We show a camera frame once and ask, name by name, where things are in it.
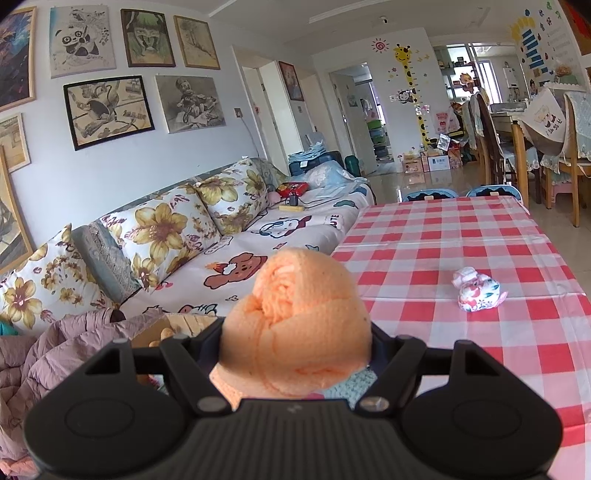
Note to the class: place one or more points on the red sun wall sticker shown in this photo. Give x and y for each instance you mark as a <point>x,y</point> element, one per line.
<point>381,46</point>

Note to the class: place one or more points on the panda drawing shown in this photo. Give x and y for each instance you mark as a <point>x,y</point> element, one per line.
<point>81,41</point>

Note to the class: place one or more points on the large wood framed picture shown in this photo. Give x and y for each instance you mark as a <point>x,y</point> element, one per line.
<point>11,221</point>

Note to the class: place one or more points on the blue tower wall sticker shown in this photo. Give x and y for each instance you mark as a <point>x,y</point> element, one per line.
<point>531,44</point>

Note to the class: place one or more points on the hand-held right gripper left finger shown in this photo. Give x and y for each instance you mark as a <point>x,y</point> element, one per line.
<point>208,344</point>

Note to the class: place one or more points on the pink bag on wall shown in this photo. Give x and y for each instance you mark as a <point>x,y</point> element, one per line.
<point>443,123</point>

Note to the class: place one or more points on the teal cloth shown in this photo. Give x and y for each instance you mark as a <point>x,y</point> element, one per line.
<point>355,385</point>

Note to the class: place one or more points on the light blue quilt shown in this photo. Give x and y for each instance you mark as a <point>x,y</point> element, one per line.
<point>332,175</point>

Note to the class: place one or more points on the framed portrait picture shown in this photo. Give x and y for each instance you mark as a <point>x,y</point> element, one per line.
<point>291,81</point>

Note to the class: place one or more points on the red box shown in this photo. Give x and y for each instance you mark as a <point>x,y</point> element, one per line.
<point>293,188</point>

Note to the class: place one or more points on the dark green jug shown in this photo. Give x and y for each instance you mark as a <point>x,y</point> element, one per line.
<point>353,166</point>

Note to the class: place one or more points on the pink padded jacket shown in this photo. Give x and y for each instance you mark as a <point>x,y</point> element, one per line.
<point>55,355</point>

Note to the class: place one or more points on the giraffe height chart sticker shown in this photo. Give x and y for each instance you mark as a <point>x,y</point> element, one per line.
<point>406,69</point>

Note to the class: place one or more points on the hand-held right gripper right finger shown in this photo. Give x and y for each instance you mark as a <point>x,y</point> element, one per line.
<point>382,350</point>

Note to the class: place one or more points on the wood framed blue painting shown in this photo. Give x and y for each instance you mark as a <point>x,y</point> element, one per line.
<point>14,60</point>

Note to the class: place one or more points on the yellow power strip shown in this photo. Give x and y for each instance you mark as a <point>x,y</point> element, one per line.
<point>292,206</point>

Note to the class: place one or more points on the pink plastic stool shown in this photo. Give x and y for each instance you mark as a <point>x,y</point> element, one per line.
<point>558,191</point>

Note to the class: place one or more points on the small wood framed picture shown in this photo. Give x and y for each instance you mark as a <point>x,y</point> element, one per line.
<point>11,143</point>

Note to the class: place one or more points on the pencil cartoon figure sketch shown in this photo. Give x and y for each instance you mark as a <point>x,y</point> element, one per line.
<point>189,104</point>

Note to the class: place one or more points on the white wall chart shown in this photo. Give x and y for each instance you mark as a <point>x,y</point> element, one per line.
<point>561,32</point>

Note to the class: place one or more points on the cartoon cow wall sticker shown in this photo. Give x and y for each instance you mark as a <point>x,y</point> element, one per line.
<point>406,96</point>

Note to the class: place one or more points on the white cardboard box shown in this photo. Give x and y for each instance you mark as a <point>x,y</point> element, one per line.
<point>438,162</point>

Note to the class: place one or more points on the orange towel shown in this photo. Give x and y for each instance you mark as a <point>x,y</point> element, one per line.
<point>295,323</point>

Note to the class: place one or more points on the red white checked tablecloth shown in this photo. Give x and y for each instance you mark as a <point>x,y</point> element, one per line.
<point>461,230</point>

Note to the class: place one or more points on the small floral cloth pouch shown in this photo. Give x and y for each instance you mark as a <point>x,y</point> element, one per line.
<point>478,293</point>

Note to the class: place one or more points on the yellow plush toy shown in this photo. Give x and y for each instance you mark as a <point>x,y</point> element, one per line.
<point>161,337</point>

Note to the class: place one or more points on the white printed cloth cover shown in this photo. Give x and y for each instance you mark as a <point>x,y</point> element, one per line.
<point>547,120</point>

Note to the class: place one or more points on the dark wooden dining chair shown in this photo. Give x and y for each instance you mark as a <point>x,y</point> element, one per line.
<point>491,138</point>

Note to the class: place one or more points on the blue stool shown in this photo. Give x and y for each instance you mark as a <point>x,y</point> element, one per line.
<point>494,191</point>
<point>429,194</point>

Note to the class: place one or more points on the brown cardboard box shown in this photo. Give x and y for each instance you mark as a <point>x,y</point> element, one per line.
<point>187,323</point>

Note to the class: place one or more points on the framed branch sketch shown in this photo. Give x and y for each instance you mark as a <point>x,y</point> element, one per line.
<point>196,41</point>

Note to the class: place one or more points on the dark blue storage case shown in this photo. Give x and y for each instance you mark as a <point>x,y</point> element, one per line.
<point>318,164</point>

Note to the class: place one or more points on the sofa with cartoon sheet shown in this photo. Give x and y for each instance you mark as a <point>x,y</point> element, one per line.
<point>286,230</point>

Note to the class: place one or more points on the wooden dining table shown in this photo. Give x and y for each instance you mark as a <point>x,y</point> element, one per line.
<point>519,152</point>

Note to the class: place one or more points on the pink cardboard box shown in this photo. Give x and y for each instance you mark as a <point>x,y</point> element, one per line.
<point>412,164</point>

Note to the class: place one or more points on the chair with blue lace cover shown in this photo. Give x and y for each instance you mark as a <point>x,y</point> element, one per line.
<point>579,124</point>

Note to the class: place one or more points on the white water heater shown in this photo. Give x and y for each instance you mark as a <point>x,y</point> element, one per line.
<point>510,77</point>

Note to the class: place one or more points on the stack of plastic drawers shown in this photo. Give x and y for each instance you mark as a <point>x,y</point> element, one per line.
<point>379,138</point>

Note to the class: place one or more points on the framed green haired face drawing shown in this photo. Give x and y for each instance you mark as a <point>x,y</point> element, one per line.
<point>147,37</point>

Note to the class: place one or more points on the yellow floral cushion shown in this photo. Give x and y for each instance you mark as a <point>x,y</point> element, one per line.
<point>235,194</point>
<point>161,230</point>
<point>41,281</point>

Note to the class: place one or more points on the black framed cartoon drawing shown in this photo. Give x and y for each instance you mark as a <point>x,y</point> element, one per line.
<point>108,110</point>

